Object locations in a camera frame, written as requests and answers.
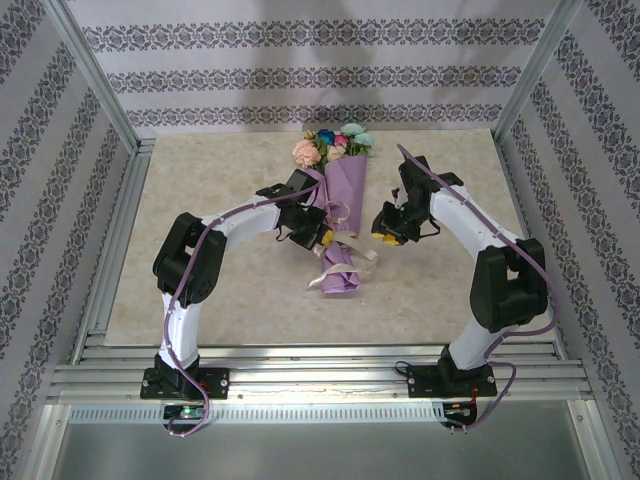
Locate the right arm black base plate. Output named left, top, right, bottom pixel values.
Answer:
left=407, top=362, right=499, bottom=400

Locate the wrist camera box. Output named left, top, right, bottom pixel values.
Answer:
left=283, top=168, right=322, bottom=202
left=398, top=155, right=431, bottom=189

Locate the aluminium side rail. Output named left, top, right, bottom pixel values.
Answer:
left=499, top=142, right=571, bottom=361
left=69, top=139, right=156, bottom=364

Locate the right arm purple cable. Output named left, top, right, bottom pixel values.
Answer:
left=396, top=143, right=559, bottom=435

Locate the perforated metal cable tray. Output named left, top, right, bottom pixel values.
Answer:
left=67, top=402, right=446, bottom=425

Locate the cream printed ribbon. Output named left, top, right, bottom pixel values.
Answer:
left=305, top=197, right=381, bottom=290

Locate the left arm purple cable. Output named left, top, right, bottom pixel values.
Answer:
left=164, top=177, right=331, bottom=440

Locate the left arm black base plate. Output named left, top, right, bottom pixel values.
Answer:
left=139, top=367, right=231, bottom=401

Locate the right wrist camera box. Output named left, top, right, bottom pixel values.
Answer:
left=398, top=155, right=431, bottom=189

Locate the wide aluminium extrusion beam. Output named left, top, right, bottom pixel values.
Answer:
left=47, top=342, right=594, bottom=401

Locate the peach fake flower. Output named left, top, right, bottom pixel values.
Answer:
left=292, top=130, right=325, bottom=170

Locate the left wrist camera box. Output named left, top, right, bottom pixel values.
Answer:
left=283, top=168, right=322, bottom=202

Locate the aluminium frame post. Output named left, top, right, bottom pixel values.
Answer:
left=492, top=0, right=586, bottom=146
left=42, top=0, right=144, bottom=154

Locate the brushed metal panel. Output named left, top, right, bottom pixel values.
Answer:
left=47, top=419, right=596, bottom=480

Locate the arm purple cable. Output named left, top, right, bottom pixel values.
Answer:
left=164, top=177, right=331, bottom=440
left=396, top=143, right=559, bottom=435

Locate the purple and pink wrapping paper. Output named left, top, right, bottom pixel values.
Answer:
left=304, top=153, right=371, bottom=296

